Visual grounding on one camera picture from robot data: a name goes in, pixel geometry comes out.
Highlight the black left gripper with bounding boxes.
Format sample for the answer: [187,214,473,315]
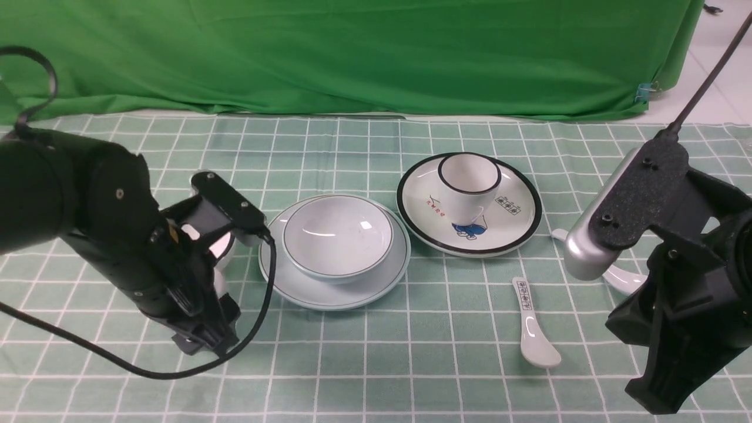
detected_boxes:
[62,200,241,358]

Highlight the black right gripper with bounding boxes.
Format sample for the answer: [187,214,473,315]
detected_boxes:
[605,169,750,415]

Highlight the plain white spoon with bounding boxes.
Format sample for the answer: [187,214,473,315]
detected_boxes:
[550,229,647,296]

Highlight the pale green bowl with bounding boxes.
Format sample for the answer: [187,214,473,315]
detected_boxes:
[283,195,397,286]

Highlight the pale green cup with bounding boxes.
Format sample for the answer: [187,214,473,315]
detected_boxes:
[213,267,228,300]

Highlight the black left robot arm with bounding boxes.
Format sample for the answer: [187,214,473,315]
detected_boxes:
[2,130,240,357]

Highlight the black rimmed white bowl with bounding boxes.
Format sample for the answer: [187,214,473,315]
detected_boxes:
[181,224,236,273]

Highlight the pale green plate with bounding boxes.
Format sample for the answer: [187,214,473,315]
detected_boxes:
[258,194,411,311]

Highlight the white spoon with print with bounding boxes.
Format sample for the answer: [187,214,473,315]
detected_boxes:
[512,277,562,369]

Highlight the green checkered tablecloth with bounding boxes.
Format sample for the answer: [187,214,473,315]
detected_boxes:
[2,113,750,422]

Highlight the black rimmed cartoon plate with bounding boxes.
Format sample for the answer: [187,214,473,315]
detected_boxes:
[397,152,542,258]

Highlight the blue binder clip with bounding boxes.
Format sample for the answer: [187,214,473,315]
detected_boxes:
[634,83,652,104]

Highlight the black rimmed white cup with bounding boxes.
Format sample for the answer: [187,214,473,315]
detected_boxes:
[436,152,502,227]

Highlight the dark object on floor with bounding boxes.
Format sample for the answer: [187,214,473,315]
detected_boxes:
[703,4,723,15]

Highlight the green backdrop cloth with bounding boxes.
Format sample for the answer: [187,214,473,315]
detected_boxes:
[1,1,703,121]

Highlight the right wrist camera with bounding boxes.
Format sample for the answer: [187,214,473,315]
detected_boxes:
[564,139,689,280]

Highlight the right black cable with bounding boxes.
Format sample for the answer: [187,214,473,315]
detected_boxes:
[667,12,752,139]

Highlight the black cable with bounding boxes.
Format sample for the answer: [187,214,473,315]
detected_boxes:
[0,46,277,380]
[667,12,752,139]

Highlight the left black cable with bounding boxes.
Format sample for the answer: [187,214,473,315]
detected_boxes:
[0,46,277,380]

